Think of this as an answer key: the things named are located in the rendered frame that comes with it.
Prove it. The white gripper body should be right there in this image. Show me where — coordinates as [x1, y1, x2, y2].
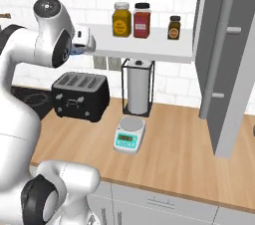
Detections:
[73, 34, 98, 56]

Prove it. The grey cabinet door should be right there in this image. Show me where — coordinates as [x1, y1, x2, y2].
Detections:
[193, 0, 255, 159]

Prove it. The yellow jar with white lid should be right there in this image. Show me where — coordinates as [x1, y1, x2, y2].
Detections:
[112, 1, 132, 39]

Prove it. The black four-slot toaster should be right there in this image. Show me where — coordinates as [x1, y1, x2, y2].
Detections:
[51, 71, 111, 123]

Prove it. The red jar with black lid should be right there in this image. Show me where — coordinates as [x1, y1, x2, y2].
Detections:
[132, 2, 152, 40]

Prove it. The white paper towel roll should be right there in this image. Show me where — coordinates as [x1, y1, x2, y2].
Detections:
[127, 59, 150, 115]

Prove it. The black hob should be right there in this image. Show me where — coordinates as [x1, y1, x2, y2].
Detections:
[9, 84, 55, 121]

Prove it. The small brown jar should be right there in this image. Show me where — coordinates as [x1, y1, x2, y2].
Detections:
[166, 15, 182, 41]

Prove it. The white and teal kitchen scale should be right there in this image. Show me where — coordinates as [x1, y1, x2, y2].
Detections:
[113, 115, 146, 155]

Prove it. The narrow grey drawer front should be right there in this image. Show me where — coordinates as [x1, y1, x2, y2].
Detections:
[87, 180, 114, 203]

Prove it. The grey wall outlet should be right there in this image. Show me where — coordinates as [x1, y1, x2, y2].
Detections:
[92, 55, 123, 71]

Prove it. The black wire paper towel holder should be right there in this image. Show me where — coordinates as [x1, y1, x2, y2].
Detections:
[120, 58, 156, 118]

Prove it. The white wall shelf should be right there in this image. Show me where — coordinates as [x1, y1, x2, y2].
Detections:
[75, 23, 195, 65]

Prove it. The grey bar door handle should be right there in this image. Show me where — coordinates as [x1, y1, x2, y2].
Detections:
[198, 0, 243, 120]

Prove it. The grey cupboard door handle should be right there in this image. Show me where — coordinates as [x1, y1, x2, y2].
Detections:
[100, 206, 108, 225]
[116, 210, 124, 225]

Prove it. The grey drawer handle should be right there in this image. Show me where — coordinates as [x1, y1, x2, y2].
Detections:
[146, 196, 176, 209]

